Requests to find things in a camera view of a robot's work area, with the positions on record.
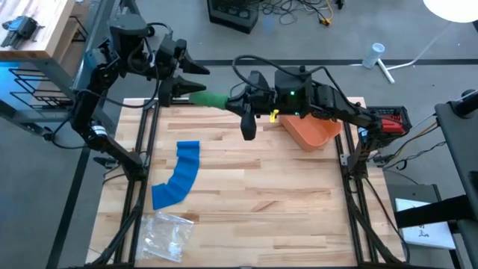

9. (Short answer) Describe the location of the black cable bundle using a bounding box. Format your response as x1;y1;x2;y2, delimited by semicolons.
87;175;149;268
345;175;410;268

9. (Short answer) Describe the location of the white lamp stand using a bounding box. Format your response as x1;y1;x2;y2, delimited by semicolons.
350;58;421;85

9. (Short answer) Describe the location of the white cylinder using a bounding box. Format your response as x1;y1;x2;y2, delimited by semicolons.
361;42;386;69

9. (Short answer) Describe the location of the blue elastic bandage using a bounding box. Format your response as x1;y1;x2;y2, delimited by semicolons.
151;140;202;211

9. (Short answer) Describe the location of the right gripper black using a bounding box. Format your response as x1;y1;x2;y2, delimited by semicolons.
225;69;276;142

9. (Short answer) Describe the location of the grey box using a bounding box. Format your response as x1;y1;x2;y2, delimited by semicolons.
386;182;440;210

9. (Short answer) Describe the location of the orange plastic bin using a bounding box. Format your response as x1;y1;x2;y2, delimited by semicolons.
278;114;344;153

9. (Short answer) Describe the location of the black device on side table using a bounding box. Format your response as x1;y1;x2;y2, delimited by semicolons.
1;15;45;49

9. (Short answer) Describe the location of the clear plastic zip bag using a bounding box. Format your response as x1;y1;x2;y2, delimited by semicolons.
134;211;195;264

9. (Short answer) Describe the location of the wooden side table top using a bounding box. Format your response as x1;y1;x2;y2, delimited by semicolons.
0;0;78;61

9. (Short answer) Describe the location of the wooden workbench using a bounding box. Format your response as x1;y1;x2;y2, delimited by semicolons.
0;0;131;135

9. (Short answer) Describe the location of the black wire rack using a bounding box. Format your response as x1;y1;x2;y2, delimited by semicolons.
7;67;79;111

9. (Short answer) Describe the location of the black table foot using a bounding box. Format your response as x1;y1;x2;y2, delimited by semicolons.
40;126;57;142

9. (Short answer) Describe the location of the green elastic bandage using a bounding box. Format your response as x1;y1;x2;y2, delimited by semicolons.
188;90;231;110

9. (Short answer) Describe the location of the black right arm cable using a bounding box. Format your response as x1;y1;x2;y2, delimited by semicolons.
231;54;339;99

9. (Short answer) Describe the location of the white paper sheet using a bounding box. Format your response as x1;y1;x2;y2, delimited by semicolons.
394;197;457;250

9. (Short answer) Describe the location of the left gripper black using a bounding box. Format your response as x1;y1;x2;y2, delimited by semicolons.
155;33;211;108

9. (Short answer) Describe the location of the red and black toolbox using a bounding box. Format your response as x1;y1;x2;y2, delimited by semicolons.
367;106;412;145

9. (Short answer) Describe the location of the black equipment box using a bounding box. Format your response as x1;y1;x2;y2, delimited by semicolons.
207;0;261;34

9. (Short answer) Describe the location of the black cart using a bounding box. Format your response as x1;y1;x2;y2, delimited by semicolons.
395;89;478;269

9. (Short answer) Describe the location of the white lamp shade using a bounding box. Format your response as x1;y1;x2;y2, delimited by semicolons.
422;0;478;24

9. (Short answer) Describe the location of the tangle of black floor cables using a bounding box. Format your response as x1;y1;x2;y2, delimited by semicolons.
259;0;333;27

